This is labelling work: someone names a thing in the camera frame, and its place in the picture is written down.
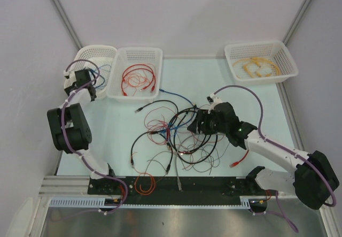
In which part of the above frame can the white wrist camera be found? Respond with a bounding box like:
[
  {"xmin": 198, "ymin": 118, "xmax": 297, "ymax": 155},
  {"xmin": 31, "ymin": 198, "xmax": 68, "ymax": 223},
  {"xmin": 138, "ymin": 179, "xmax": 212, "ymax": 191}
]
[
  {"xmin": 63, "ymin": 70, "xmax": 76, "ymax": 89},
  {"xmin": 207, "ymin": 93, "xmax": 222, "ymax": 113}
]

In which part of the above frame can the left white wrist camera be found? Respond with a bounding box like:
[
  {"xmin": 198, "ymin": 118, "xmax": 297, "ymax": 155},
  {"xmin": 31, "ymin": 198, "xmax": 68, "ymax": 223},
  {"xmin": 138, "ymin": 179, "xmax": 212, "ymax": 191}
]
[{"xmin": 63, "ymin": 70, "xmax": 76, "ymax": 89}]

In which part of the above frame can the left white plastic basket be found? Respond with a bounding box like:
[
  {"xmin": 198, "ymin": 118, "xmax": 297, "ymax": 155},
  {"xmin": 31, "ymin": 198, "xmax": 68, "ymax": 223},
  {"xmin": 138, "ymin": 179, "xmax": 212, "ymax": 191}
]
[{"xmin": 67, "ymin": 45, "xmax": 117, "ymax": 99}]

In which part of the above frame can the white plastic basket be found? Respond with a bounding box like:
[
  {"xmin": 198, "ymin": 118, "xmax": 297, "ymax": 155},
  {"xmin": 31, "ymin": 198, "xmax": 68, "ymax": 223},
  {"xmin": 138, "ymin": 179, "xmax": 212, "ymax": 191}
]
[
  {"xmin": 67, "ymin": 45, "xmax": 117, "ymax": 99},
  {"xmin": 224, "ymin": 41, "xmax": 299, "ymax": 86},
  {"xmin": 106, "ymin": 47, "xmax": 163, "ymax": 103}
]

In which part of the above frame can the thick red cable in basket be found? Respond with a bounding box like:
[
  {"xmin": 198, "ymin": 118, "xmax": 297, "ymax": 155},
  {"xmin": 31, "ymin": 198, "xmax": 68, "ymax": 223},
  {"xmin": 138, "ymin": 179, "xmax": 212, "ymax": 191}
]
[{"xmin": 121, "ymin": 63, "xmax": 157, "ymax": 96}]

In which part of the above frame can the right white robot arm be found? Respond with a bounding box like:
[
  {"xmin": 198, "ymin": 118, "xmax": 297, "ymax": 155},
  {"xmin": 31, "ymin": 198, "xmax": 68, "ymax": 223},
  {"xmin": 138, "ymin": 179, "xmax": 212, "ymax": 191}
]
[{"xmin": 188, "ymin": 102, "xmax": 339, "ymax": 210}]

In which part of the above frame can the grey ethernet cable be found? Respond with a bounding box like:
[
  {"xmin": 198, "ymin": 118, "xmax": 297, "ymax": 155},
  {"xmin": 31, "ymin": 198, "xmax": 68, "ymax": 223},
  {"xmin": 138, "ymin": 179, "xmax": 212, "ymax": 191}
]
[{"xmin": 173, "ymin": 132, "xmax": 230, "ymax": 192}]

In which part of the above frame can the middle white plastic basket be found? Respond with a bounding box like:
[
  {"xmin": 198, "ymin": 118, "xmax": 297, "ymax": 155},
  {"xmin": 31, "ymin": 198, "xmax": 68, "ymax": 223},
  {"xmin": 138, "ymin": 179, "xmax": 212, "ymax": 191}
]
[{"xmin": 106, "ymin": 47, "xmax": 163, "ymax": 103}]

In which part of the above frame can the white slotted cable duct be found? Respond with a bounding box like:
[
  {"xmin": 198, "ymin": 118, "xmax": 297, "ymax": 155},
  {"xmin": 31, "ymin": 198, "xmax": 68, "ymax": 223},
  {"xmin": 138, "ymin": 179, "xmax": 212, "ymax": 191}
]
[{"xmin": 49, "ymin": 197, "xmax": 126, "ymax": 208}]

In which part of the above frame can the thin brown wire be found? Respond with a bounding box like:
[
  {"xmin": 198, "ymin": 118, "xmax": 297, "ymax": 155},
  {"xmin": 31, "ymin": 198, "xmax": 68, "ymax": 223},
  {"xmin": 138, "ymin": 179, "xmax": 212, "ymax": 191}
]
[{"xmin": 145, "ymin": 129, "xmax": 230, "ymax": 181}]

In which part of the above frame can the black mounting base plate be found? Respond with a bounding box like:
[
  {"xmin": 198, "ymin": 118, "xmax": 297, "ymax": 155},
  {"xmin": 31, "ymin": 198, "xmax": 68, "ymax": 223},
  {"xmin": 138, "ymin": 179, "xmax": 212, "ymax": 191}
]
[{"xmin": 88, "ymin": 175, "xmax": 268, "ymax": 205}]

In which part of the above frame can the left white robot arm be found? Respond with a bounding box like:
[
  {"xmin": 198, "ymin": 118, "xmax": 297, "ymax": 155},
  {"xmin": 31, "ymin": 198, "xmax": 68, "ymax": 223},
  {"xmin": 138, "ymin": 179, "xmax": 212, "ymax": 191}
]
[{"xmin": 47, "ymin": 70, "xmax": 118, "ymax": 194}]

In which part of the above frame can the thin red wire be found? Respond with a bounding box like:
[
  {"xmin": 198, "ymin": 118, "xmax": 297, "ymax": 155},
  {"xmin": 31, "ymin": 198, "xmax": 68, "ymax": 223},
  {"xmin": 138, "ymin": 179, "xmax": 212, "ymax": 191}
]
[
  {"xmin": 124, "ymin": 70, "xmax": 152, "ymax": 88},
  {"xmin": 143, "ymin": 105, "xmax": 230, "ymax": 178}
]

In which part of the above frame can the orange thin wire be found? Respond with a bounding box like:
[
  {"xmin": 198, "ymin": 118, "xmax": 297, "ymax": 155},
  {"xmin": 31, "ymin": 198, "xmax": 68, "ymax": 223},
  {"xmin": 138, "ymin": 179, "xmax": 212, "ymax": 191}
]
[{"xmin": 134, "ymin": 173, "xmax": 156, "ymax": 195}]

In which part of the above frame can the right white plastic basket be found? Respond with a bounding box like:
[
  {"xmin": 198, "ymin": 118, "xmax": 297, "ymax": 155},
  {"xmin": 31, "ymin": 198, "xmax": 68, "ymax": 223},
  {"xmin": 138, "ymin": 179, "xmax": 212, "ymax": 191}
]
[{"xmin": 224, "ymin": 41, "xmax": 299, "ymax": 86}]

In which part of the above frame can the thick red ethernet cable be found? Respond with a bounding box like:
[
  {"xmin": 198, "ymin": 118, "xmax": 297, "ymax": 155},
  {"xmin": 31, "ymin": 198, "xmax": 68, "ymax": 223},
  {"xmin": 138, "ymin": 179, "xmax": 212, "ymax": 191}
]
[{"xmin": 230, "ymin": 148, "xmax": 251, "ymax": 169}]

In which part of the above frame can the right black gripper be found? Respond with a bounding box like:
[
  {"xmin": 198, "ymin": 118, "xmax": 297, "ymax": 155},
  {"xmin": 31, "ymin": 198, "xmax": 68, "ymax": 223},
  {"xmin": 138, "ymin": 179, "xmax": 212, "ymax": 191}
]
[{"xmin": 186, "ymin": 110, "xmax": 228, "ymax": 136}]

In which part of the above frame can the thick black ethernet cable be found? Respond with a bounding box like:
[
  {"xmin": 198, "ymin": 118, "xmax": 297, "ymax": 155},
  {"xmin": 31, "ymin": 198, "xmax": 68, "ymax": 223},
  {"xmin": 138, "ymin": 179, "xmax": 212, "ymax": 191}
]
[{"xmin": 130, "ymin": 99, "xmax": 219, "ymax": 174}]

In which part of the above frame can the yellow cable in basket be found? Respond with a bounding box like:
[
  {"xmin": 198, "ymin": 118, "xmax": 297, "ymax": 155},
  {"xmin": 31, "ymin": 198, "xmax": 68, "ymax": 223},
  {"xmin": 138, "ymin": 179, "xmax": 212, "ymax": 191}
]
[{"xmin": 232, "ymin": 57, "xmax": 282, "ymax": 78}]

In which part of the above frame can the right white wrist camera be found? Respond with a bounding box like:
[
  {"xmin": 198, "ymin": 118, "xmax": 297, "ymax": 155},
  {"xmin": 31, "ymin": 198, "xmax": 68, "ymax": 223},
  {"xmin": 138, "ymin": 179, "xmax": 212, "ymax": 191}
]
[{"xmin": 207, "ymin": 93, "xmax": 222, "ymax": 113}]

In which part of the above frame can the thin red wire in basket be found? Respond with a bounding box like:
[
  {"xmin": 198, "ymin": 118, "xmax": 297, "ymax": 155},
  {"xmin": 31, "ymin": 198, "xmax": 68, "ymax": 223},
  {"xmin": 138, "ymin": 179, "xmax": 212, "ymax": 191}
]
[{"xmin": 124, "ymin": 70, "xmax": 152, "ymax": 88}]

